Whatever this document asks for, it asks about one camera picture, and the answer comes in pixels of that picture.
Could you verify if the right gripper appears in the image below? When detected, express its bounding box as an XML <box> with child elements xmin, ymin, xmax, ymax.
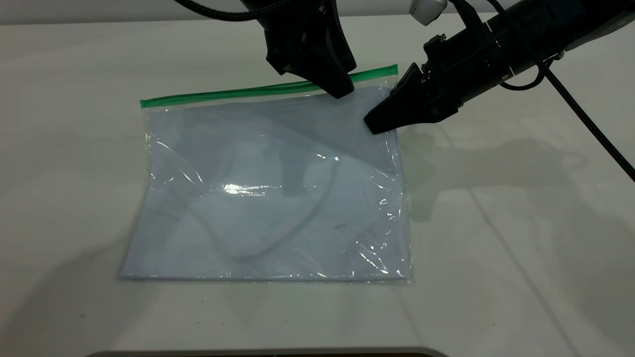
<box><xmin>364</xmin><ymin>22</ymin><xmax>503</xmax><ymax>136</ymax></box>

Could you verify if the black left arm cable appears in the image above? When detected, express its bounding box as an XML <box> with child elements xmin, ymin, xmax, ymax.
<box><xmin>173</xmin><ymin>0</ymin><xmax>271</xmax><ymax>22</ymax></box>

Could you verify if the dark rounded base edge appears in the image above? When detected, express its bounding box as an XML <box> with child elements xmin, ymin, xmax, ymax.
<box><xmin>87</xmin><ymin>347</ymin><xmax>449</xmax><ymax>357</ymax></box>

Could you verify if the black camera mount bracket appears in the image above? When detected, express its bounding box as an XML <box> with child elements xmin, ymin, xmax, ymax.
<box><xmin>446</xmin><ymin>0</ymin><xmax>486</xmax><ymax>36</ymax></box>

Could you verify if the thin black looped cable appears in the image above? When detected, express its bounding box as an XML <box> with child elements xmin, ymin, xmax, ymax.
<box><xmin>500</xmin><ymin>51</ymin><xmax>565</xmax><ymax>91</ymax></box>

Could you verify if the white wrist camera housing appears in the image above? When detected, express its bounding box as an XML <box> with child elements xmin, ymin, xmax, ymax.
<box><xmin>409</xmin><ymin>0</ymin><xmax>448</xmax><ymax>26</ymax></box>

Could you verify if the clear plastic zip bag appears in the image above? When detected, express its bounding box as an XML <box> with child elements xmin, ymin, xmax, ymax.
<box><xmin>118</xmin><ymin>63</ymin><xmax>414</xmax><ymax>284</ymax></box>

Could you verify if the black braided cable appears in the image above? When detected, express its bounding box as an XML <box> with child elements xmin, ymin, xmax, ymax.
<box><xmin>488</xmin><ymin>0</ymin><xmax>635</xmax><ymax>182</ymax></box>

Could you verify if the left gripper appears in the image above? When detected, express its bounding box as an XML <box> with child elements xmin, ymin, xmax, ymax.
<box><xmin>242</xmin><ymin>0</ymin><xmax>357</xmax><ymax>99</ymax></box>

